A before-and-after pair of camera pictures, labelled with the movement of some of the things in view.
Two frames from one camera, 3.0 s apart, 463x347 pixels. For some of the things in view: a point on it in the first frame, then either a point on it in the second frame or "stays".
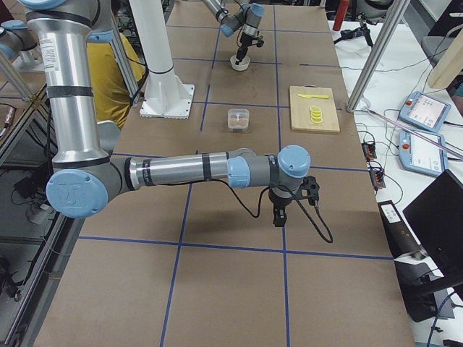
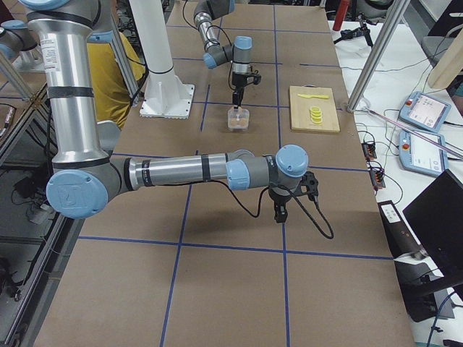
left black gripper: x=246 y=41 to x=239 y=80
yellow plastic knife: x=310 y=96 stays
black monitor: x=436 y=220 stays
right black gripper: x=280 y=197 stays
